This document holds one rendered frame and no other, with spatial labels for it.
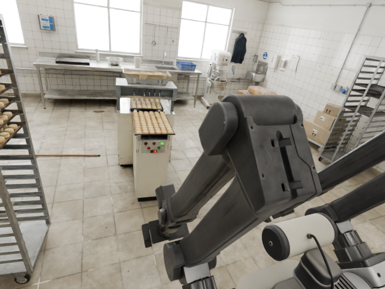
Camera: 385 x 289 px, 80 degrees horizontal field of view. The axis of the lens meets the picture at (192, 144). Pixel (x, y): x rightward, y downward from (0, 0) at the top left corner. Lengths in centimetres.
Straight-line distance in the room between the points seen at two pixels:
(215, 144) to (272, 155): 6
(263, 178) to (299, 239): 33
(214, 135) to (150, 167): 225
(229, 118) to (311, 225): 39
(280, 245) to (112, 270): 191
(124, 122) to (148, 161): 74
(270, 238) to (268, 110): 34
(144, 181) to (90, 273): 96
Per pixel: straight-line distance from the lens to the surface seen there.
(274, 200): 23
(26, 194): 236
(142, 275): 225
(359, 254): 78
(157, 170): 252
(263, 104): 26
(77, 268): 237
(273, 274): 72
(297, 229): 55
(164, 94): 297
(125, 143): 310
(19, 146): 210
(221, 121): 24
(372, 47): 519
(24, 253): 212
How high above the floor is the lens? 192
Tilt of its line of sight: 28 degrees down
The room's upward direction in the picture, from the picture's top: 8 degrees clockwise
